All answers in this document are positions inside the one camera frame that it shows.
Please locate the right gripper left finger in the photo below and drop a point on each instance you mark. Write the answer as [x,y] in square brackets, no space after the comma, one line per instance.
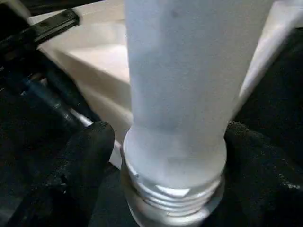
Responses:
[71,179]

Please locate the white plastic table top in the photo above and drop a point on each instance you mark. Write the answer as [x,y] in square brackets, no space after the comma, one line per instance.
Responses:
[94,71]

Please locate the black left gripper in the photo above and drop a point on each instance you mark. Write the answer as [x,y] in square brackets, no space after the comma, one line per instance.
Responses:
[35,30]

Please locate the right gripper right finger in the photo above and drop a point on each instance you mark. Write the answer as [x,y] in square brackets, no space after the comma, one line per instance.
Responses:
[265,179]

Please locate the white plastic table leg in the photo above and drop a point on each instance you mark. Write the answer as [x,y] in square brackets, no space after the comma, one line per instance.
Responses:
[184,82]

